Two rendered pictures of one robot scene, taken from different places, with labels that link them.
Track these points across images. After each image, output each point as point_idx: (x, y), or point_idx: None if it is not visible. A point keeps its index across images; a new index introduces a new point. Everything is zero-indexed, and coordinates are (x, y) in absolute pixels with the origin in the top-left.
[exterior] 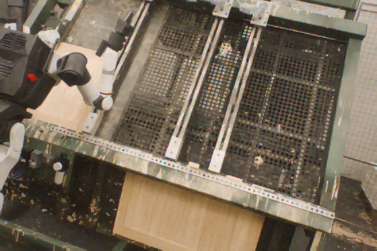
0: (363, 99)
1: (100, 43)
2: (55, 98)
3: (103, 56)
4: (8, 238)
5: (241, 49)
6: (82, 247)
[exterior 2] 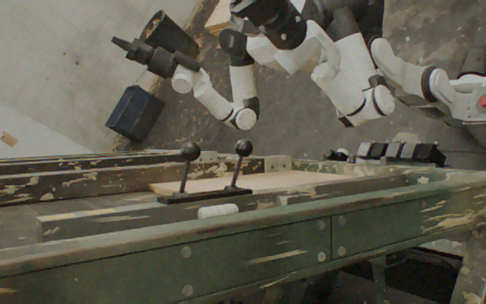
0: None
1: (184, 54)
2: (310, 181)
3: (193, 73)
4: None
5: None
6: (390, 303)
